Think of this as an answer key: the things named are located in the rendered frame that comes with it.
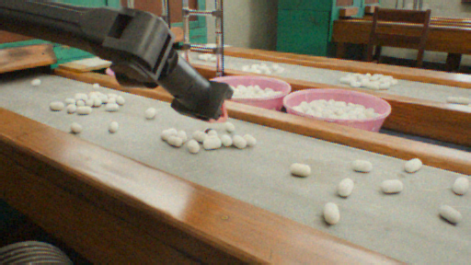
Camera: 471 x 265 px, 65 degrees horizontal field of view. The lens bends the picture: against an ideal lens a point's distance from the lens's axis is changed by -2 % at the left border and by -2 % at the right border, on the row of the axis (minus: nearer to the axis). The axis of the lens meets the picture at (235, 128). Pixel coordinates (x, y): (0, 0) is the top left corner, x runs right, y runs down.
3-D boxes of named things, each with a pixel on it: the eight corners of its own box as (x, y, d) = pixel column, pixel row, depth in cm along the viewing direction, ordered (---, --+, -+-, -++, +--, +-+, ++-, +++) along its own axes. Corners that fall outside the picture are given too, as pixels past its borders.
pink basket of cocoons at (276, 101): (281, 136, 99) (283, 101, 96) (187, 127, 105) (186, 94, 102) (293, 107, 123) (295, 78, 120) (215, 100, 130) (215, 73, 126)
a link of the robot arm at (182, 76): (166, 77, 53) (179, 42, 55) (132, 76, 57) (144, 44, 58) (192, 99, 59) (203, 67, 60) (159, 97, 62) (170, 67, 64)
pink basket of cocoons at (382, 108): (366, 168, 82) (372, 128, 78) (262, 141, 96) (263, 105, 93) (397, 132, 102) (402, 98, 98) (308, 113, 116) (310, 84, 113)
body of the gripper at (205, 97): (189, 80, 70) (166, 59, 64) (235, 88, 64) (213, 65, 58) (175, 111, 68) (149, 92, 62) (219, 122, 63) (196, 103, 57)
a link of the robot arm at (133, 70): (129, 63, 48) (154, 11, 51) (74, 63, 54) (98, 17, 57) (179, 108, 58) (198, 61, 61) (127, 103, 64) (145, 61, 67)
